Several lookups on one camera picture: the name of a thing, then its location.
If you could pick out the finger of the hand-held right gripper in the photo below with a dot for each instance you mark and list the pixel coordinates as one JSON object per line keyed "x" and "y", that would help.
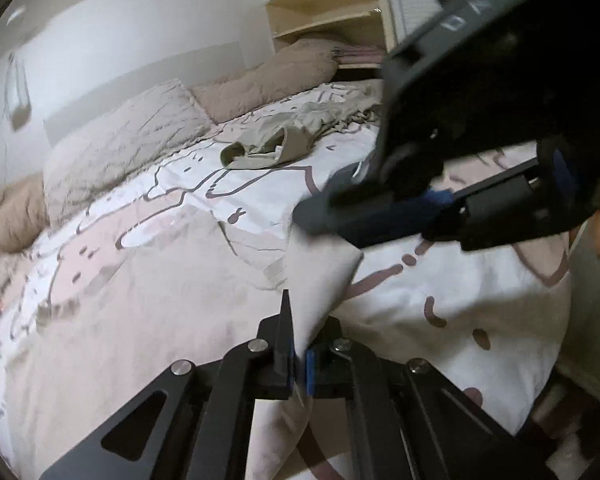
{"x": 375, "y": 220}
{"x": 505, "y": 210}

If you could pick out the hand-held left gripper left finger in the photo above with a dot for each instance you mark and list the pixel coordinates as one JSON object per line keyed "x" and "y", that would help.
{"x": 286, "y": 340}

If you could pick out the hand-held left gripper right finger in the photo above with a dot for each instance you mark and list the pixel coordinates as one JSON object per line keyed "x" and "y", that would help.
{"x": 310, "y": 375}

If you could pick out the beige garment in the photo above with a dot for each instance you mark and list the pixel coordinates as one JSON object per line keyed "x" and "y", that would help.
{"x": 320, "y": 280}

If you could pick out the printed white pink blanket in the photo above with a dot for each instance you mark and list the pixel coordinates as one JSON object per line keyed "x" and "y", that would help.
{"x": 405, "y": 310}

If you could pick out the crumpled grey-green cloth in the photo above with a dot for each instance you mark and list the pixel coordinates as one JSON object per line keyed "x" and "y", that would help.
{"x": 330, "y": 110}

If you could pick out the khaki pants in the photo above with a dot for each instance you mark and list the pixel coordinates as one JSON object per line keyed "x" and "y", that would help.
{"x": 265, "y": 147}

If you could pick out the folded pink cloth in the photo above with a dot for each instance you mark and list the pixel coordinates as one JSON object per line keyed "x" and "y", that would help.
{"x": 360, "y": 52}

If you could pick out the cream shelf unit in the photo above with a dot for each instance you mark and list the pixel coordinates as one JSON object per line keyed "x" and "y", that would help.
{"x": 330, "y": 10}

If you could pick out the fluffy beige pillow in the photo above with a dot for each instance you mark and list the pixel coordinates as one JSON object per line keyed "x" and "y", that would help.
{"x": 130, "y": 145}

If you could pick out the round ceiling detector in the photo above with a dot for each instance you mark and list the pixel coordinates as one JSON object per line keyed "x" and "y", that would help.
{"x": 16, "y": 13}

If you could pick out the white wall-hung device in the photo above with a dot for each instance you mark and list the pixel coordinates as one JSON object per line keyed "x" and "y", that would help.
{"x": 17, "y": 100}

